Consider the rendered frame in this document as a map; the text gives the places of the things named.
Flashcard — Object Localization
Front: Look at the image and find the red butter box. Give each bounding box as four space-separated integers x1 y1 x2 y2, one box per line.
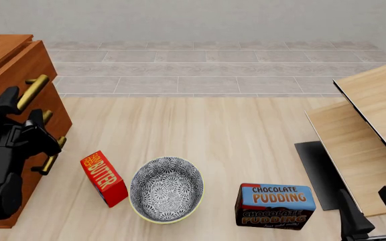
80 149 129 209

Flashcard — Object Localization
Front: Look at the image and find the pale wooden panel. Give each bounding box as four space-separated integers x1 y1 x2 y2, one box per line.
332 59 386 172
304 100 386 218

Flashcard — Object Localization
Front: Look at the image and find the flat black plate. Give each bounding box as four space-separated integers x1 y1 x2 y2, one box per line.
294 141 348 212

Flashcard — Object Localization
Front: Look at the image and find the chocolate pudding box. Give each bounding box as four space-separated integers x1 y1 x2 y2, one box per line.
235 183 317 231

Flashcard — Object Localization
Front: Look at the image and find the patterned black and white bowl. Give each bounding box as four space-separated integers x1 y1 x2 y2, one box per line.
129 156 206 225

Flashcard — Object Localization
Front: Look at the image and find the brass drawer handle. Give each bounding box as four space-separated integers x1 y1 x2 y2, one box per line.
31 135 68 176
41 109 54 125
16 74 50 112

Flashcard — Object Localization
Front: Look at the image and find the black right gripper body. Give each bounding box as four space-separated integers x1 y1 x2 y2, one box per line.
340 232 386 241

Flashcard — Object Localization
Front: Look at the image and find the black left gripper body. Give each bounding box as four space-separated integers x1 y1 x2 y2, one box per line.
0 104 43 161

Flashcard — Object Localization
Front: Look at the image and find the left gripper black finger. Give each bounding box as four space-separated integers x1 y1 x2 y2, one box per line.
0 86 21 114
27 108 46 127

